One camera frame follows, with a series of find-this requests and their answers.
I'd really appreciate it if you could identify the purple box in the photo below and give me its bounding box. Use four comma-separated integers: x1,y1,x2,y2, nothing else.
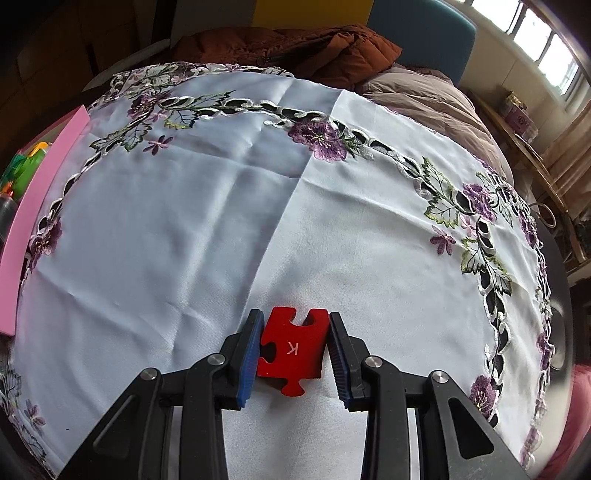
501,91,540,141

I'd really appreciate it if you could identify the pink cloth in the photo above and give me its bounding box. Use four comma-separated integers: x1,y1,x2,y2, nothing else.
531,369,591,480

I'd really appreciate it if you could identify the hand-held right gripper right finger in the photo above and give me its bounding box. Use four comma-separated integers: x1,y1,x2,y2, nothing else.
327,311,532,480

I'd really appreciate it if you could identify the beige duvet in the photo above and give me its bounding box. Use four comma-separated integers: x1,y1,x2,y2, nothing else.
360,65,515,185

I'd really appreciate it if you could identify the rust brown padded jacket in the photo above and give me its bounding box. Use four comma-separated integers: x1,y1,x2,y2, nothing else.
171,25,402,90

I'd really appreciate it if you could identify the wooden shelf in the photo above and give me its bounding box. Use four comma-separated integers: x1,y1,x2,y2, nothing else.
471,88,591,278

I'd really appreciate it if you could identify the white embroidered floral tablecloth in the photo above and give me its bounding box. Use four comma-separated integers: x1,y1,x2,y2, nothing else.
0,62,555,480

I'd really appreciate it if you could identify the red puzzle piece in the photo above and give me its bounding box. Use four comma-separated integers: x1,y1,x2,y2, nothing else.
256,306,329,398

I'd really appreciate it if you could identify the pink cardboard box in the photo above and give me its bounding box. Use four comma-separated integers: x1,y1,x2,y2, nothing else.
0,104,90,337

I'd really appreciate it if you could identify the window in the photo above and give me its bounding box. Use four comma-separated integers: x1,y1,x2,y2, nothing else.
434,0,591,107

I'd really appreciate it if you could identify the wooden wardrobe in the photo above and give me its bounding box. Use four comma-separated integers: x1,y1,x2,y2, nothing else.
0,0,176,153

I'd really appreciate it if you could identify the white chair armrest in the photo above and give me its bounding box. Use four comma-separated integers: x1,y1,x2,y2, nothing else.
85,39,171,90

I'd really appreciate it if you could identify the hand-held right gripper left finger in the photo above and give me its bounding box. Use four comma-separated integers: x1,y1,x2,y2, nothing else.
65,308,265,480

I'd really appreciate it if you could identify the green plastic spool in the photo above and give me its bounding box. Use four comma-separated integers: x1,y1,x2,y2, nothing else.
0,154,31,197

